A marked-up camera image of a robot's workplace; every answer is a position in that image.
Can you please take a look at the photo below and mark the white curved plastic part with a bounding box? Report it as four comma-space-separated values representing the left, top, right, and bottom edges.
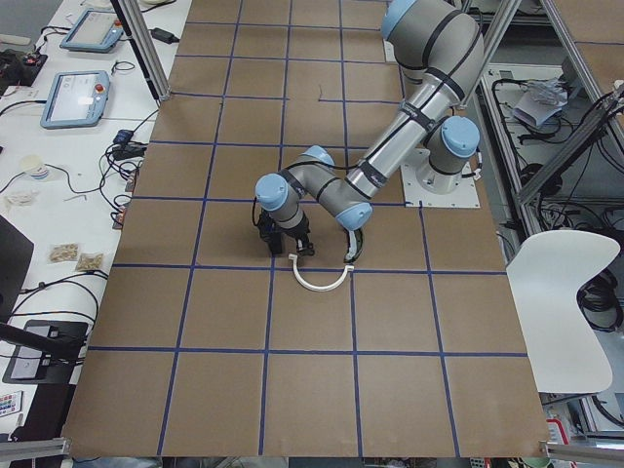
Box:
288, 253, 355, 293

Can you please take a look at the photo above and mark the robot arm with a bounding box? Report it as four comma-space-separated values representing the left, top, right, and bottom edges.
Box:
255, 1, 484, 261

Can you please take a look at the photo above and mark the black power adapter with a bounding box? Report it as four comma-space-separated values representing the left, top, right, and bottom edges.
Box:
150, 27, 179, 44

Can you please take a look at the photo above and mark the near blue teach pendant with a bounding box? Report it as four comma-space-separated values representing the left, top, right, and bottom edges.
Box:
40, 70, 110, 130

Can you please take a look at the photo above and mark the blue teach pendant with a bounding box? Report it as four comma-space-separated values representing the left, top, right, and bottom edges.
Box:
59, 9, 124, 54
40, 70, 110, 130

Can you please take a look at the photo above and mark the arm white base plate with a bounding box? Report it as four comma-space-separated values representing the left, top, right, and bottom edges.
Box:
400, 149, 481, 210

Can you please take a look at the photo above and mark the far blue teach pendant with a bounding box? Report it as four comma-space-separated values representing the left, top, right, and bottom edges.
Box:
59, 9, 124, 54

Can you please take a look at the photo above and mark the olive curved brake shoe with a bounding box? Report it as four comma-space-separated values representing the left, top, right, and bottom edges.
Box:
343, 228, 365, 264

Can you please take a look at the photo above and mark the white chair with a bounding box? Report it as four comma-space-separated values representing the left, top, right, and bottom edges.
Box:
506, 230, 620, 394

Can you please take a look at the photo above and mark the aluminium frame post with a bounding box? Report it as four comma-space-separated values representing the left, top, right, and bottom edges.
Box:
111, 0, 171, 102

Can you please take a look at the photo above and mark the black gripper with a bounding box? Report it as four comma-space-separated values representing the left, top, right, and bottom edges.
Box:
256, 210, 315, 256

